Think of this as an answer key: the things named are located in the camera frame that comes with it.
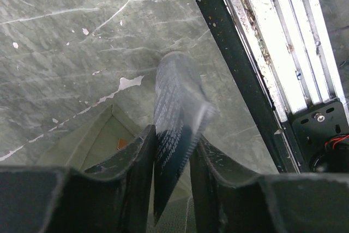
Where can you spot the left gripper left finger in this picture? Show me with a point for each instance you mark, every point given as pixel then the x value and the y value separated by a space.
pixel 112 196

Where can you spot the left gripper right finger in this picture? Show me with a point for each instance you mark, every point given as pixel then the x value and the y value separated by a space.
pixel 228 197

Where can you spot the green canvas bag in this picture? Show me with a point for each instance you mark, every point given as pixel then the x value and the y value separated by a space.
pixel 101 138

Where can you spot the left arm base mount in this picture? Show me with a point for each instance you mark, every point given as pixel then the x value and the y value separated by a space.
pixel 314 127

